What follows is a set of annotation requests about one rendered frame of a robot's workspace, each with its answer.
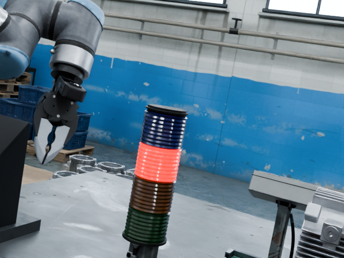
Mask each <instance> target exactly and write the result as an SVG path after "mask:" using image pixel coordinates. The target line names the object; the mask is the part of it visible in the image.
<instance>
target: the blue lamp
mask: <svg viewBox="0 0 344 258"><path fill-rule="evenodd" d="M143 119H144V121H143V125H142V127H143V128H142V132H141V136H140V138H141V139H140V142H141V143H143V144H145V145H148V146H152V147H157V148H162V149H172V150H179V149H182V145H183V143H182V142H183V141H184V140H183V138H184V134H185V127H186V123H187V121H186V120H187V117H176V116H169V115H163V114H158V113H154V112H150V111H148V110H145V114H144V118H143Z"/></svg>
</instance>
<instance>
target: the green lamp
mask: <svg viewBox="0 0 344 258"><path fill-rule="evenodd" d="M128 206H129V208H128V212H127V218H126V223H125V224H126V225H125V230H124V234H125V236H126V237H128V238H129V239H131V240H133V241H136V242H140V243H146V244H159V243H162V242H164V241H165V239H166V234H167V233H166V232H167V228H168V221H169V217H170V212H168V213H165V214H152V213H146V212H142V211H138V210H136V209H134V208H132V207H131V206H130V205H128Z"/></svg>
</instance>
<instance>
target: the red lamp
mask: <svg viewBox="0 0 344 258"><path fill-rule="evenodd" d="M139 144H140V145H139V149H138V153H137V154H138V156H137V160H136V167H135V171H134V173H135V174H136V175H137V176H139V177H141V178H144V179H148V180H152V181H158V182H173V181H175V180H176V179H177V178H176V177H177V173H178V169H179V168H178V166H179V162H180V155H181V149H179V150H172V149H162V148H157V147H152V146H148V145H145V144H143V143H141V142H139Z"/></svg>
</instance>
